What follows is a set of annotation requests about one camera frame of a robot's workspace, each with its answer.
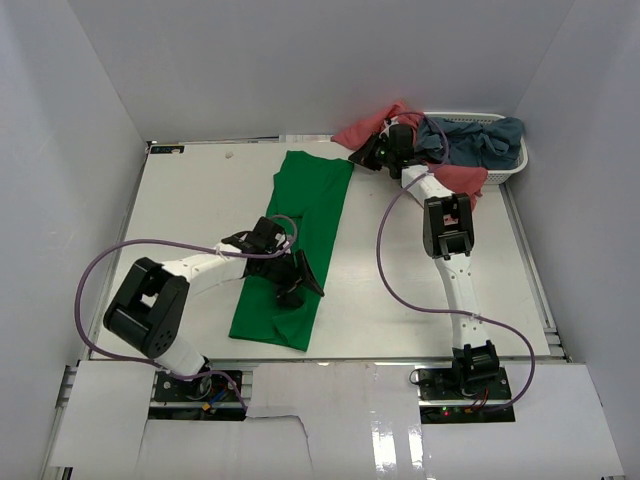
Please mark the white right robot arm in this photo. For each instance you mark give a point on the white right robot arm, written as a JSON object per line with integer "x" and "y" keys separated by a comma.
{"x": 448, "y": 239}

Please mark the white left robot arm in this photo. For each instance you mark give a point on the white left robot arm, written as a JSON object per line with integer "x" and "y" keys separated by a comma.
{"x": 147, "y": 309}

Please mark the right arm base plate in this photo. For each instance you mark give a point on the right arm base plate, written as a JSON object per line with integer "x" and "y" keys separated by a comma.
{"x": 442, "y": 402}

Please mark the dark blue t shirt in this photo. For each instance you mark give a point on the dark blue t shirt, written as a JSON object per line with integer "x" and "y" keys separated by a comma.
{"x": 494, "y": 146}

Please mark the salmon pink t shirt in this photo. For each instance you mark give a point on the salmon pink t shirt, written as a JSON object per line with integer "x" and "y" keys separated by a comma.
{"x": 459, "y": 179}

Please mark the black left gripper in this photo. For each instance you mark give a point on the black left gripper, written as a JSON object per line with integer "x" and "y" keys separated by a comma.
{"x": 302, "y": 270}

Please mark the white plastic laundry basket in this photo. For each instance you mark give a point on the white plastic laundry basket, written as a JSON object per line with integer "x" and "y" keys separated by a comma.
{"x": 495, "y": 177}

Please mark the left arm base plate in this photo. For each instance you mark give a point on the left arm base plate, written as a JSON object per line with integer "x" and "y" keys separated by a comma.
{"x": 207, "y": 399}

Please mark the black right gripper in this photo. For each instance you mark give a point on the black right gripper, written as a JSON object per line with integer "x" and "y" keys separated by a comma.
{"x": 365, "y": 156}

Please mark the black label sticker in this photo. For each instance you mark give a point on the black label sticker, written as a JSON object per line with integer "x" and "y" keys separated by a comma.
{"x": 166, "y": 149}

